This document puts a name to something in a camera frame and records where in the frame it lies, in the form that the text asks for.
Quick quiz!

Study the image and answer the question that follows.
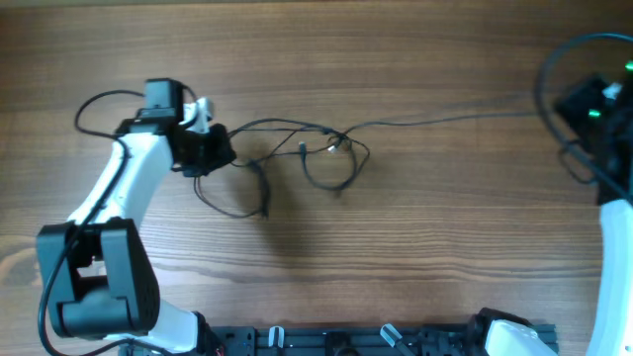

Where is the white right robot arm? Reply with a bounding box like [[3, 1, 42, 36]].
[[554, 63, 632, 355]]

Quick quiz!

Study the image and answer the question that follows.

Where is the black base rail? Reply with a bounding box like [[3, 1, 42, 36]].
[[210, 324, 488, 356]]

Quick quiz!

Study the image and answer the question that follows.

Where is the black USB cable long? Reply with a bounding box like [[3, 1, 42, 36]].
[[193, 118, 371, 220]]

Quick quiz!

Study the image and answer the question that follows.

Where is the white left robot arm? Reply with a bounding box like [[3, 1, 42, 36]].
[[36, 78, 235, 355]]

